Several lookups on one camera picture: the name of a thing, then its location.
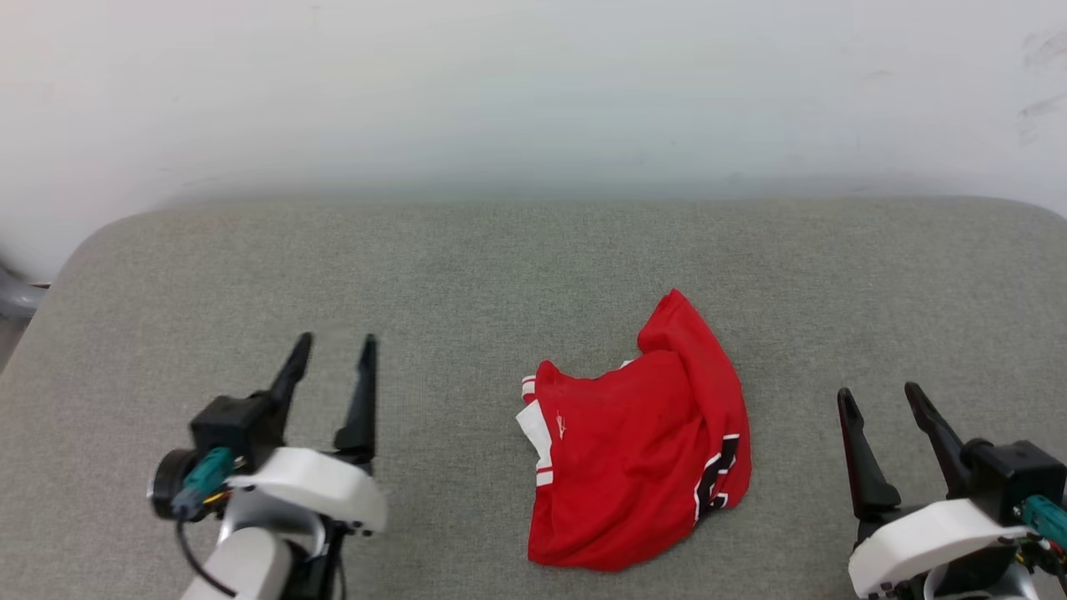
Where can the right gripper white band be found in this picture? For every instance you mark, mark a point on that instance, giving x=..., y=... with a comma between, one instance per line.
x=925, y=537

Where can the red basketball jersey number 23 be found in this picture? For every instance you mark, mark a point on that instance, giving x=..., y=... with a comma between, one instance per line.
x=633, y=467

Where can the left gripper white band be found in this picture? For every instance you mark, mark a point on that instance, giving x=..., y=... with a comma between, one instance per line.
x=317, y=487

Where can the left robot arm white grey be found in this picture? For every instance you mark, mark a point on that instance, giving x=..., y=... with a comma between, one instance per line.
x=250, y=567

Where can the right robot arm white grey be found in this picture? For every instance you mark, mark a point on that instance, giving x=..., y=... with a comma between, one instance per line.
x=1029, y=587

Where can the grey metal frame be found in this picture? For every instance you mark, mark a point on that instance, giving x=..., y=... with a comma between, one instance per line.
x=17, y=296

